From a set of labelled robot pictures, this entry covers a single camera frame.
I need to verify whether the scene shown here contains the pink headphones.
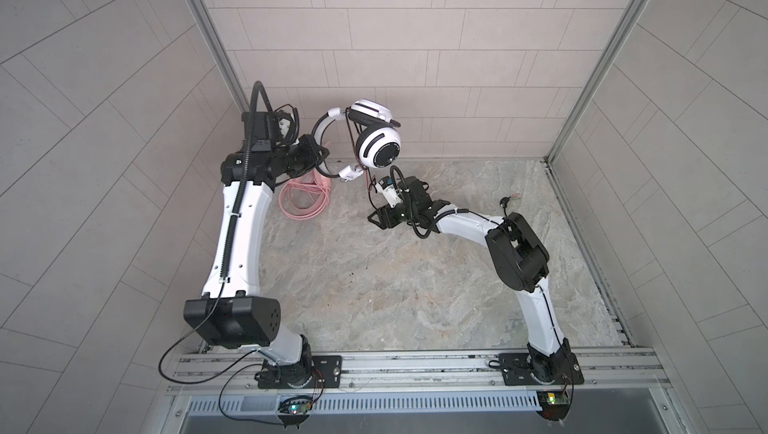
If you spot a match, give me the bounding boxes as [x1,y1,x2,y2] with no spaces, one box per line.
[278,164,331,221]

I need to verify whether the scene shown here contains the black red braided cable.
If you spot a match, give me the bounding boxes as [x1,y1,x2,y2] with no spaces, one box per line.
[344,115,523,213]

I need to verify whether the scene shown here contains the white black headphones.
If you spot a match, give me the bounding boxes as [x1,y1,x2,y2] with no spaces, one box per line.
[311,99,401,181]

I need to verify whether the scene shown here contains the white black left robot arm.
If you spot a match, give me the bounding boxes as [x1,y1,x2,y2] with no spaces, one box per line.
[183,109,328,388]

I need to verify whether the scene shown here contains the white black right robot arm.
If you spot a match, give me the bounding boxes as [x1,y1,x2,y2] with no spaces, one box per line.
[368,176,574,384]

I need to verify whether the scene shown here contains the left circuit board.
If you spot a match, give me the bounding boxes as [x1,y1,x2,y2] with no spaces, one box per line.
[277,395,314,422]

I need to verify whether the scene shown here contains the circuit board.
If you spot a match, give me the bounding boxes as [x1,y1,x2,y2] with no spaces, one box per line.
[277,395,314,422]
[536,391,572,422]

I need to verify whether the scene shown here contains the right circuit board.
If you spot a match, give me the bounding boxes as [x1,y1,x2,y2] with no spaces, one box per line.
[536,391,572,422]

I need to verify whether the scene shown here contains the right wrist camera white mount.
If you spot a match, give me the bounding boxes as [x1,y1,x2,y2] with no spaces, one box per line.
[375,176,403,208]

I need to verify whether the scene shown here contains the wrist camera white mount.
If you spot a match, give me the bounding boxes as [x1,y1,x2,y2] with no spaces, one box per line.
[375,176,403,208]
[278,113,299,145]

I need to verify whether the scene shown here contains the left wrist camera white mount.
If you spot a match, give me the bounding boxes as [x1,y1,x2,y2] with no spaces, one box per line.
[278,113,299,145]

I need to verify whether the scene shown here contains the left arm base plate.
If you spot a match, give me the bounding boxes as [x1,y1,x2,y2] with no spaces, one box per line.
[254,355,343,389]

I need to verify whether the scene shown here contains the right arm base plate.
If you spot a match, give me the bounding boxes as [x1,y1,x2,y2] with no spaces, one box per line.
[495,351,585,386]

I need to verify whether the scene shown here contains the aluminium corner post left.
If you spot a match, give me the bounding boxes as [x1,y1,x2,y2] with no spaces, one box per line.
[166,0,276,166]

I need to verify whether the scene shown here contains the aluminium corner post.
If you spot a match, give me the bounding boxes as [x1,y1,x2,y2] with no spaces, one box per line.
[166,0,276,166]
[545,0,650,165]

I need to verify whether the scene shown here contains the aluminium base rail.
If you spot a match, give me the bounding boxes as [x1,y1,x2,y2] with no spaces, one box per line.
[166,347,671,393]

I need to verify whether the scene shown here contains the aluminium corner post right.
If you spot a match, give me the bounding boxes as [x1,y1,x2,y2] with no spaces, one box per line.
[545,0,650,165]

